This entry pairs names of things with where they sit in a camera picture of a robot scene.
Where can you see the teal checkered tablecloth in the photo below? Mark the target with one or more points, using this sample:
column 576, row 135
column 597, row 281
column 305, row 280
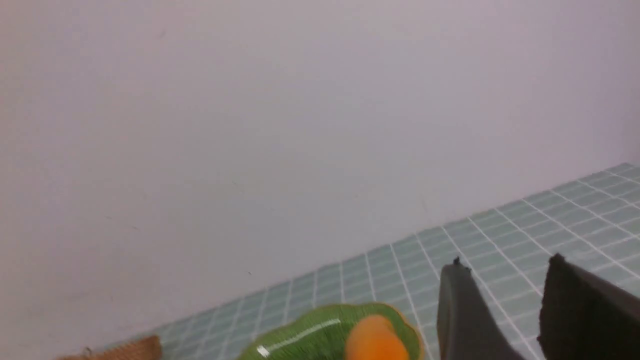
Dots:
column 593, row 221

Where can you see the orange yellow mango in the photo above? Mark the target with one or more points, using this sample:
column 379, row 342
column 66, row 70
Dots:
column 374, row 338

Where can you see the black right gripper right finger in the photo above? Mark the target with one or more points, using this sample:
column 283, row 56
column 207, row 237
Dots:
column 585, row 317

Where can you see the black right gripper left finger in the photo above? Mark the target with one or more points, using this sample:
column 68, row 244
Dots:
column 465, row 326

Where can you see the green glass leaf plate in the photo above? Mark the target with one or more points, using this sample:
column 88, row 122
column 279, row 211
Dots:
column 321, row 334

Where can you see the woven rattan basket green lining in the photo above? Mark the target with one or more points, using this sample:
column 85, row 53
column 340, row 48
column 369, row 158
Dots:
column 144, row 348

